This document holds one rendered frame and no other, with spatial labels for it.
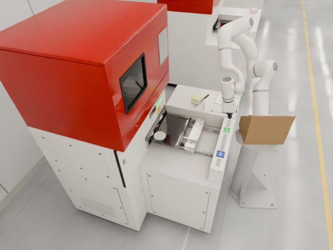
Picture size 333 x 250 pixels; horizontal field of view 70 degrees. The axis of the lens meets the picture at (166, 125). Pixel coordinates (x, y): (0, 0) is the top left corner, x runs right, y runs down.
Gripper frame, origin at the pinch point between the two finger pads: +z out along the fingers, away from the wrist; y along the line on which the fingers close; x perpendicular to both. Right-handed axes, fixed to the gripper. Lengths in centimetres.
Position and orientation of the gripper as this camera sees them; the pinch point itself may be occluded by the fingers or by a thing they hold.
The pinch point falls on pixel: (229, 115)
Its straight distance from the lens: 186.7
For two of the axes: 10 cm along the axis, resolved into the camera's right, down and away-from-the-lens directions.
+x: 3.5, -6.5, 6.7
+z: 2.3, 7.5, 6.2
